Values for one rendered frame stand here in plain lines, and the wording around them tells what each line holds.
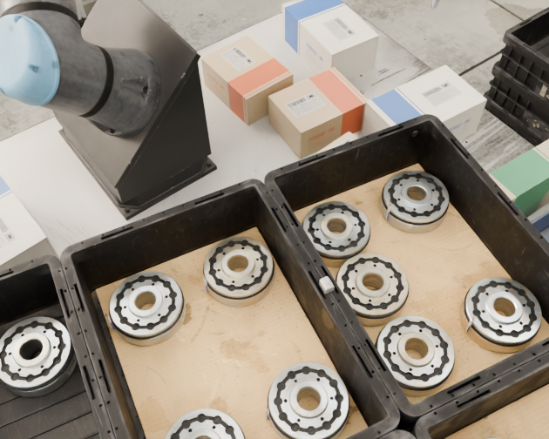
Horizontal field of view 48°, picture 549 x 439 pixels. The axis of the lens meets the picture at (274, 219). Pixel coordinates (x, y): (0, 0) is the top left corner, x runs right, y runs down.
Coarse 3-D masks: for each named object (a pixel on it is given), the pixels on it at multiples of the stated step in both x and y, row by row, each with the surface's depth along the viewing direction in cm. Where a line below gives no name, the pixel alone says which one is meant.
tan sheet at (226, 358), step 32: (192, 256) 94; (192, 288) 90; (288, 288) 90; (192, 320) 87; (224, 320) 87; (256, 320) 87; (288, 320) 87; (128, 352) 85; (160, 352) 84; (192, 352) 84; (224, 352) 84; (256, 352) 84; (288, 352) 84; (320, 352) 84; (128, 384) 82; (160, 384) 82; (192, 384) 82; (224, 384) 82; (256, 384) 82; (160, 416) 79; (256, 416) 79; (352, 416) 79
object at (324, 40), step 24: (312, 0) 137; (336, 0) 137; (288, 24) 138; (312, 24) 132; (336, 24) 132; (360, 24) 132; (312, 48) 133; (336, 48) 127; (360, 48) 129; (360, 72) 135
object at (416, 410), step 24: (408, 120) 96; (432, 120) 96; (360, 144) 93; (456, 144) 93; (288, 168) 90; (480, 168) 90; (504, 192) 87; (288, 216) 85; (336, 288) 79; (360, 336) 75; (504, 360) 73; (528, 360) 72; (384, 384) 71; (456, 384) 71; (480, 384) 71; (408, 408) 69; (432, 408) 69
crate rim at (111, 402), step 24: (216, 192) 88; (240, 192) 88; (264, 192) 88; (168, 216) 86; (96, 240) 83; (288, 240) 83; (72, 264) 81; (312, 264) 81; (72, 288) 80; (336, 312) 77; (96, 336) 75; (96, 360) 73; (360, 360) 74; (120, 408) 70; (384, 408) 69; (120, 432) 68; (360, 432) 68; (384, 432) 68
